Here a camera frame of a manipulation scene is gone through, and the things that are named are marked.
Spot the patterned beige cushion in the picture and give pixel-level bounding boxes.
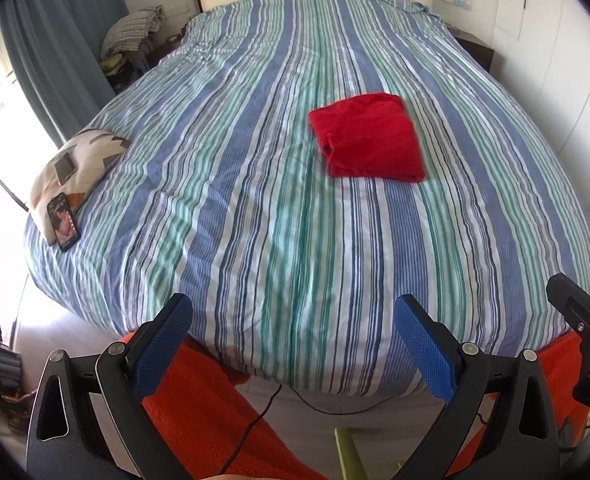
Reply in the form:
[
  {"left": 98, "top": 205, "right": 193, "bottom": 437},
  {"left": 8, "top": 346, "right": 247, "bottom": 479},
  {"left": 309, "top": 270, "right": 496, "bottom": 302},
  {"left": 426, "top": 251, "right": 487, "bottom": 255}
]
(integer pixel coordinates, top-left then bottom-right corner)
[{"left": 29, "top": 129, "right": 130, "bottom": 246}]

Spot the black smartphone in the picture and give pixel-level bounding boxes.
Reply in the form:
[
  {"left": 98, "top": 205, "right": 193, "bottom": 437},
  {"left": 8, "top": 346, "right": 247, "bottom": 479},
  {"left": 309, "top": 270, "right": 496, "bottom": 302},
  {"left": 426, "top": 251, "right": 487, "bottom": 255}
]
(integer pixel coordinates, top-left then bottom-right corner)
[{"left": 48, "top": 193, "right": 81, "bottom": 252}]

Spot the orange fuzzy garment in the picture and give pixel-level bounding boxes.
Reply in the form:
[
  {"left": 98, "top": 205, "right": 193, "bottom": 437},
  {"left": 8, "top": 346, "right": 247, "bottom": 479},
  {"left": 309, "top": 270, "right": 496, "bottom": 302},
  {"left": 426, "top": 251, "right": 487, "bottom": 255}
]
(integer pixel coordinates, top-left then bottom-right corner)
[{"left": 119, "top": 331, "right": 590, "bottom": 480}]

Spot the black cable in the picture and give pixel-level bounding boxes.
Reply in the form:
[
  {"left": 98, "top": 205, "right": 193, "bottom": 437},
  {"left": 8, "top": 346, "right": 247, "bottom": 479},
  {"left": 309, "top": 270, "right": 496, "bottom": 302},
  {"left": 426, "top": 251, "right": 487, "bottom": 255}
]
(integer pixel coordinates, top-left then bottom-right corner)
[{"left": 216, "top": 382, "right": 396, "bottom": 480}]

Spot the dark wooden nightstand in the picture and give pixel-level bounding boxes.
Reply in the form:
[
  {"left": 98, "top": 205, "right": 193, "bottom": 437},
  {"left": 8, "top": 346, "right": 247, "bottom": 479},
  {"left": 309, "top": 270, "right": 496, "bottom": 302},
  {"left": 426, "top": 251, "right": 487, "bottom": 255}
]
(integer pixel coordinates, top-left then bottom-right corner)
[{"left": 447, "top": 24, "right": 494, "bottom": 73}]

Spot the striped blue green bedspread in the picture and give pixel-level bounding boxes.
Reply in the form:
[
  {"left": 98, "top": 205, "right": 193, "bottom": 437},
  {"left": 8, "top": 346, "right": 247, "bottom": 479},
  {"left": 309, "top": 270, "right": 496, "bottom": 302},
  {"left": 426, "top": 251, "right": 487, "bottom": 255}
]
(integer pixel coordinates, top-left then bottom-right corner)
[{"left": 26, "top": 0, "right": 590, "bottom": 396}]

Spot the red knitted sweater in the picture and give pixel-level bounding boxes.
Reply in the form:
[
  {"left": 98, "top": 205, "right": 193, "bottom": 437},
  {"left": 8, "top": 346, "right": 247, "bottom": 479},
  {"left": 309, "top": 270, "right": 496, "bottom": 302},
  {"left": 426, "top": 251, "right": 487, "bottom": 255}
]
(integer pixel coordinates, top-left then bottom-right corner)
[{"left": 308, "top": 92, "right": 425, "bottom": 183}]

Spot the pile of folded clothes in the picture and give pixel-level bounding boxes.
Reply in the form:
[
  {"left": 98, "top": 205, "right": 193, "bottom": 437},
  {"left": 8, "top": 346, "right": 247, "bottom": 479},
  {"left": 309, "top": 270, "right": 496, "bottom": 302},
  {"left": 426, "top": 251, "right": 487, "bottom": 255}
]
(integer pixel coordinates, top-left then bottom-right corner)
[{"left": 100, "top": 6, "right": 166, "bottom": 75}]

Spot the teal curtain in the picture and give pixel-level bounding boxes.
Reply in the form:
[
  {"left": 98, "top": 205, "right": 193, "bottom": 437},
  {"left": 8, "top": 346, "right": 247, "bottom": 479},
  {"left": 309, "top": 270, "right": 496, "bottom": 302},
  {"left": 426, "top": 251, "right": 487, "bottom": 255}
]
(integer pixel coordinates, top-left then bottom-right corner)
[{"left": 0, "top": 0, "right": 128, "bottom": 146}]

